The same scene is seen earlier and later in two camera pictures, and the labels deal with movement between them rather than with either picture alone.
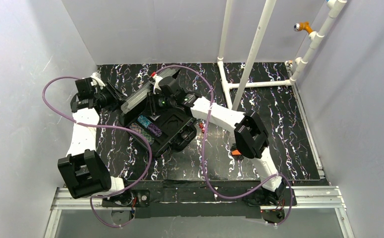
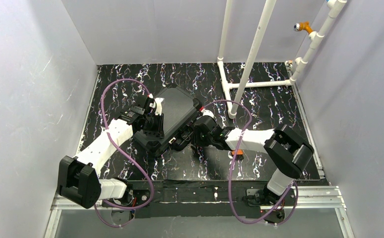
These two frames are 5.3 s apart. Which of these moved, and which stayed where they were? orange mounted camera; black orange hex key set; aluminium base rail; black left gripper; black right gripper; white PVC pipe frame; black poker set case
Moved: black right gripper; black left gripper; black poker set case
Stayed: orange mounted camera; aluminium base rail; white PVC pipe frame; black orange hex key set
